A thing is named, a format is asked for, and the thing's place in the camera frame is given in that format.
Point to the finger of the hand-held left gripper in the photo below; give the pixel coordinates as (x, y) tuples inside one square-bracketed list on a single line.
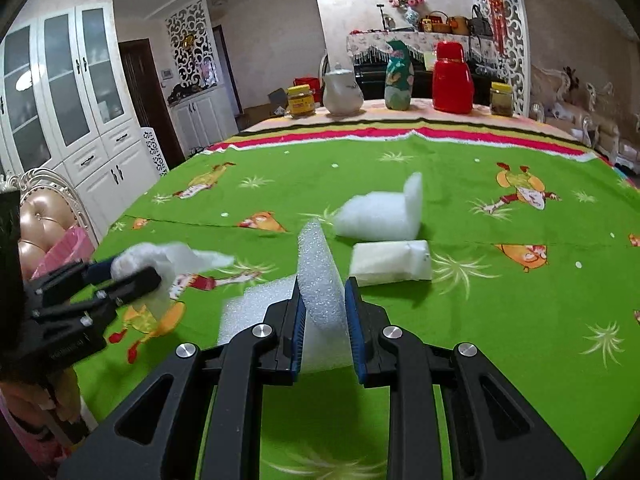
[(100, 267), (132, 285)]

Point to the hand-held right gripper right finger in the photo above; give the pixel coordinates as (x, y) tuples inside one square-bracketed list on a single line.
[(356, 330)]

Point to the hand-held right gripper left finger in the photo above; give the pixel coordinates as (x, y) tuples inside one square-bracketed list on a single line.
[(300, 330)]

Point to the pink plastic bag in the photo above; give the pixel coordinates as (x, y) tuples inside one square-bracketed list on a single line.
[(70, 246)]

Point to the white foam sheet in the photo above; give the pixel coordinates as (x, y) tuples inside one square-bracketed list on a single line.
[(322, 280)]

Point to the white tissue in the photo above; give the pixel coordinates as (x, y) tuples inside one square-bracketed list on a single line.
[(185, 260)]

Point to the person's left forearm pink sleeve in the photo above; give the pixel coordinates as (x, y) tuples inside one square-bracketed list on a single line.
[(20, 430)]

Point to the person's left hand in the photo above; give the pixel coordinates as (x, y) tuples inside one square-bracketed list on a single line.
[(67, 395)]

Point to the white plain tissue pack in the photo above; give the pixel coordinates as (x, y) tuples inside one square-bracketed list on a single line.
[(390, 262)]

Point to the ornate padded chair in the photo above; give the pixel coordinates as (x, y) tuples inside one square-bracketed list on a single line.
[(42, 215)]

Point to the white bent foam piece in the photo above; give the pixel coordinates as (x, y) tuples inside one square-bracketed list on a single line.
[(375, 215)]

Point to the small white lattice panel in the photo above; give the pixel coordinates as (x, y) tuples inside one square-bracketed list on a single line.
[(155, 155)]

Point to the green printed tablecloth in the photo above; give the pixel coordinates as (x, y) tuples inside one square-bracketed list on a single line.
[(500, 310)]

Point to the shoes on floor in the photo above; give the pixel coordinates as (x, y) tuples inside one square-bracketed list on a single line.
[(196, 151)]

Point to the dark wooden door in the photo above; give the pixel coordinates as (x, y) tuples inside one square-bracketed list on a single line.
[(145, 105)]

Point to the white low cabinet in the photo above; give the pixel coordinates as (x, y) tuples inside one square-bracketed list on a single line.
[(200, 115)]

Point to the white tall glass-door cabinet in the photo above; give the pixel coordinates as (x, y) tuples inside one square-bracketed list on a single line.
[(65, 85)]

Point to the dark items on cabinet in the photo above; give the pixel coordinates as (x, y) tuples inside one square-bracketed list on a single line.
[(182, 94)]

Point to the cardboard box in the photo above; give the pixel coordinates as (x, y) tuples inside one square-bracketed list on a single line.
[(276, 102)]

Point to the white ceramic teapot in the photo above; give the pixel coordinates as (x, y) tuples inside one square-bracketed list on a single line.
[(342, 92)]

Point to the white lattice partition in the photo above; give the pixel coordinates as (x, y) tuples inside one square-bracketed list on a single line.
[(187, 35)]

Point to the red boxes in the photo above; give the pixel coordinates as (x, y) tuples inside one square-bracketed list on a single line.
[(306, 81)]

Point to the black piano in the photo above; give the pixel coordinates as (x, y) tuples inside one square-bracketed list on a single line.
[(372, 80)]

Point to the green floral thermos flask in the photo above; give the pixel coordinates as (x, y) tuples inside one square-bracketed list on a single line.
[(399, 80)]

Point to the red thermos flask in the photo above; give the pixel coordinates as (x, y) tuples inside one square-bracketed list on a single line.
[(452, 82)]

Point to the dark jar with yellow lid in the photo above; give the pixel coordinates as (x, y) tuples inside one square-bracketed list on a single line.
[(501, 101)]

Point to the pale green container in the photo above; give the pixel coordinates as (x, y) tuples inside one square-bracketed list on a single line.
[(430, 61)]

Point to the floral fringed cloth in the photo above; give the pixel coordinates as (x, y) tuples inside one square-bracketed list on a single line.
[(370, 42)]

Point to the small black stand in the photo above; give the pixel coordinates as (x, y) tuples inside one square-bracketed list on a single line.
[(384, 19)]

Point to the ornate cream sofa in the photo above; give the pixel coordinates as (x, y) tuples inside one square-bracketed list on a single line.
[(590, 120)]

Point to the wicker basket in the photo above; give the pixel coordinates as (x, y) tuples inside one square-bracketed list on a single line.
[(434, 24)]

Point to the blue white vase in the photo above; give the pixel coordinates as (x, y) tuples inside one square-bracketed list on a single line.
[(411, 19)]

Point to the orange bag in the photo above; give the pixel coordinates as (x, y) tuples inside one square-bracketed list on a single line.
[(457, 25)]

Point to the black handbag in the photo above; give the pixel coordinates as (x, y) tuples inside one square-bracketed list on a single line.
[(480, 24)]

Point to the tall white lattice screen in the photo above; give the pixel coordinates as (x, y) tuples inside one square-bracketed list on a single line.
[(515, 35)]

